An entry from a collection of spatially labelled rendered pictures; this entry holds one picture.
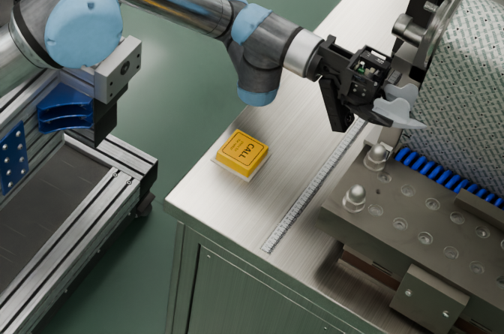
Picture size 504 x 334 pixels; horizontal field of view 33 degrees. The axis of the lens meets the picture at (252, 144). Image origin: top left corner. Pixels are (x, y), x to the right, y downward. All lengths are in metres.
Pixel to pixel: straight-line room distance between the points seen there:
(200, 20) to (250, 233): 0.38
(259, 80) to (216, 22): 0.13
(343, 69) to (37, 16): 0.49
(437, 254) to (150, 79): 1.71
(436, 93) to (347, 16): 0.54
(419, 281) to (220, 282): 0.41
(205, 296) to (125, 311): 0.76
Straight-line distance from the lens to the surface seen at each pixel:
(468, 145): 1.43
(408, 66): 1.48
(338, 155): 1.61
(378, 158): 1.42
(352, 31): 1.85
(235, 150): 1.55
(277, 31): 1.45
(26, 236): 2.29
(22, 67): 1.32
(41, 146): 2.04
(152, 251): 2.50
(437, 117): 1.41
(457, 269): 1.37
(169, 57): 2.98
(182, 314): 1.79
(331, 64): 1.43
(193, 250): 1.57
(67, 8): 1.25
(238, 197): 1.52
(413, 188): 1.44
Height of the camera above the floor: 2.13
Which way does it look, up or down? 50 degrees down
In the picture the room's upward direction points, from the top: 12 degrees clockwise
